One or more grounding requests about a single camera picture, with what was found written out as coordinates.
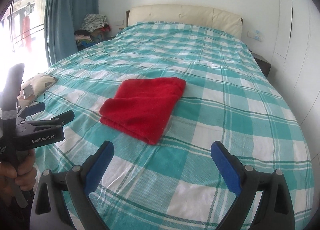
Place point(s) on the teal plaid bedspread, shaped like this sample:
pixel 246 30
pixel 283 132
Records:
pixel 225 120

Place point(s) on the colourful clothes pile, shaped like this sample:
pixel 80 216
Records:
pixel 85 40

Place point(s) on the silver-edged smartphone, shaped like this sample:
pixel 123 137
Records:
pixel 28 91

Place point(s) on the grey patterned crumpled cloth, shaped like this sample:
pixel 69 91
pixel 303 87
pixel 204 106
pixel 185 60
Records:
pixel 93 21

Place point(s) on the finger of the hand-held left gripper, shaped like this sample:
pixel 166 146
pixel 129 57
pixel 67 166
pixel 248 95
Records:
pixel 35 108
pixel 62 117

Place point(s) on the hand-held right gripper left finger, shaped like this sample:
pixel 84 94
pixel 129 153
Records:
pixel 100 167

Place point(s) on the red hanging garment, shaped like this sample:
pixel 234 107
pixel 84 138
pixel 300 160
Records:
pixel 26 30

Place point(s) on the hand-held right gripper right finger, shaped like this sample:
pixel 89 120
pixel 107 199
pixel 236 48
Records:
pixel 226 167

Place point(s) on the white wardrobe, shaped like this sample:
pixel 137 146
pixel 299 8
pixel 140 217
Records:
pixel 295 32

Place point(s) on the patterned pillow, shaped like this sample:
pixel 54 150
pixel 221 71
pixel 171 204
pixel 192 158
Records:
pixel 42 81

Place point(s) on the person's left hand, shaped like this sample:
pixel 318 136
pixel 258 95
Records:
pixel 25 177

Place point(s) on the red sweater with white rabbit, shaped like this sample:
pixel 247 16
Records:
pixel 142 107

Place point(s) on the cream padded headboard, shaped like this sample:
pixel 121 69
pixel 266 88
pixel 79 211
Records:
pixel 187 14

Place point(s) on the dark nightstand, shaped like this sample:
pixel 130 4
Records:
pixel 262 66

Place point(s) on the blue curtain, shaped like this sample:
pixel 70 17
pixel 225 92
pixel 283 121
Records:
pixel 70 15

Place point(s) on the white wall socket panel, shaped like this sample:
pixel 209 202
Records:
pixel 255 36

